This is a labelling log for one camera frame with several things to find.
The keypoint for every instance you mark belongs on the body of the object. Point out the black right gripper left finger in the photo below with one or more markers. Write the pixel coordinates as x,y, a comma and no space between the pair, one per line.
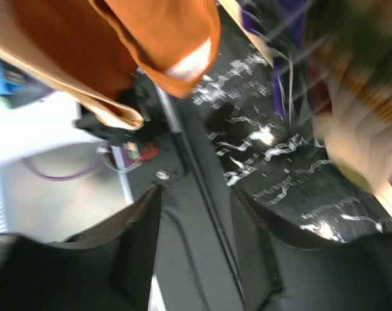
106,267

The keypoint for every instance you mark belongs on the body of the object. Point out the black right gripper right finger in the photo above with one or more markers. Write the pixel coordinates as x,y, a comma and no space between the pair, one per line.
283,267

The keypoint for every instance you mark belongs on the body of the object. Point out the brown orange striped sock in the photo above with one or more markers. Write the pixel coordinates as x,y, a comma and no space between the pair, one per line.
350,42

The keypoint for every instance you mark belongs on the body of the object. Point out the purple sock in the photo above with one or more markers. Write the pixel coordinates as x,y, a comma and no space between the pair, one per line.
279,24

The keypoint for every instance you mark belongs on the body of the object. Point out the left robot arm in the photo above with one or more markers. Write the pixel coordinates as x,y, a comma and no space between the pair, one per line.
40,126

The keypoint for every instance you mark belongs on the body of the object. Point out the black marble pattern mat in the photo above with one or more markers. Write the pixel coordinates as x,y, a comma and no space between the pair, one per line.
281,168

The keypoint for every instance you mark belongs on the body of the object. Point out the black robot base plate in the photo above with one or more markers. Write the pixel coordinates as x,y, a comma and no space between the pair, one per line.
194,267

